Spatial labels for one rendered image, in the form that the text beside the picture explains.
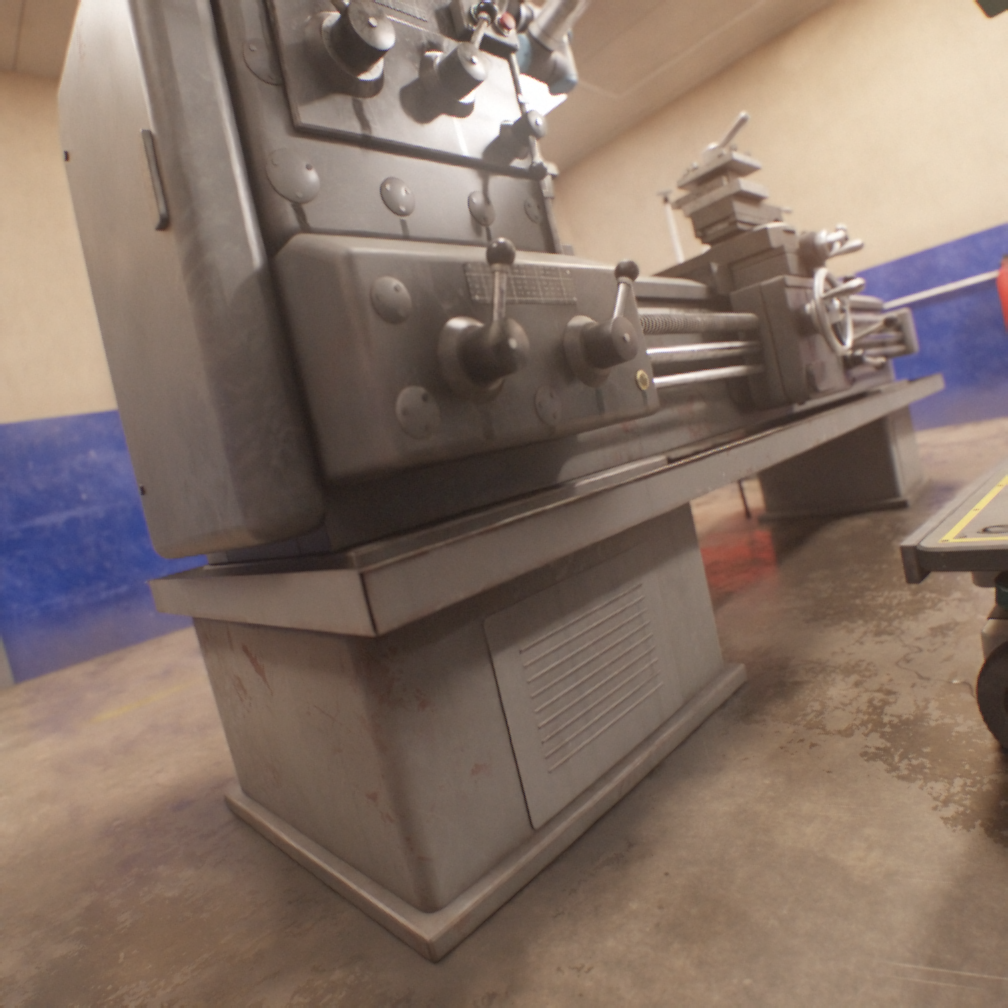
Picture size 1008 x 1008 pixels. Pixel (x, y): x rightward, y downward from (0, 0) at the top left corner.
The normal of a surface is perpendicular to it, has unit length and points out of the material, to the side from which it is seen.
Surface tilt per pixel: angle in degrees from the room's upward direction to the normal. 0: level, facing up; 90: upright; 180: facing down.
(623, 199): 90
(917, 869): 0
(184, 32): 90
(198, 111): 90
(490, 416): 90
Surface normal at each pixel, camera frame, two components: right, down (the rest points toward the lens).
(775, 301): -0.72, 0.21
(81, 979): -0.23, -0.97
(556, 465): 0.65, -0.11
